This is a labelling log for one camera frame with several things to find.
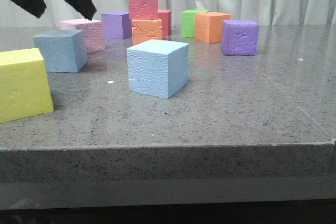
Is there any orange foam block smooth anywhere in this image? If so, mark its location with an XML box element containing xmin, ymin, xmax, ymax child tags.
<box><xmin>194</xmin><ymin>12</ymin><xmax>231</xmax><ymax>44</ymax></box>

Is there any pink foam block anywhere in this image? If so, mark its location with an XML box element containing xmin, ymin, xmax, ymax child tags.
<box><xmin>60</xmin><ymin>18</ymin><xmax>106</xmax><ymax>53</ymax></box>

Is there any yellow foam block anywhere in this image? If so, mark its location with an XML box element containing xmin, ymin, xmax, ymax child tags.
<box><xmin>1</xmin><ymin>48</ymin><xmax>54</xmax><ymax>123</ymax></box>

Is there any orange foam block dented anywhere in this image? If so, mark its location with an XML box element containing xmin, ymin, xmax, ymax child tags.
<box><xmin>132</xmin><ymin>19</ymin><xmax>163</xmax><ymax>45</ymax></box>

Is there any purple foam block dented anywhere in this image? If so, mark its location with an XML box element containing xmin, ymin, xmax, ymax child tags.
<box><xmin>221</xmin><ymin>19</ymin><xmax>260</xmax><ymax>56</ymax></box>

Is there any coral red foam block top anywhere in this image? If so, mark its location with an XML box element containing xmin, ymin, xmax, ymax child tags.
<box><xmin>129</xmin><ymin>0</ymin><xmax>159</xmax><ymax>20</ymax></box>

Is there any green foam block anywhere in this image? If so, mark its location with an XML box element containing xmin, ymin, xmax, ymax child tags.
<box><xmin>181</xmin><ymin>9</ymin><xmax>209</xmax><ymax>38</ymax></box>

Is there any red foam block rear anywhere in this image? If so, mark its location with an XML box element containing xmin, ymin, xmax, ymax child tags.
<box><xmin>158</xmin><ymin>9</ymin><xmax>171</xmax><ymax>36</ymax></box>

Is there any purple foam block rear left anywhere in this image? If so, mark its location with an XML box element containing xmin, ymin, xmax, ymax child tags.
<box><xmin>101</xmin><ymin>11</ymin><xmax>132</xmax><ymax>39</ymax></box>

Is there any blue foam block smooth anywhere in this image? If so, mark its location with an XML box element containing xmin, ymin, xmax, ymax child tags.
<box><xmin>34</xmin><ymin>29</ymin><xmax>88</xmax><ymax>73</ymax></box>

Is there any light blue foam block textured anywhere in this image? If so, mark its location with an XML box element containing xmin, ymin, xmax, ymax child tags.
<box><xmin>127</xmin><ymin>39</ymin><xmax>189</xmax><ymax>99</ymax></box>

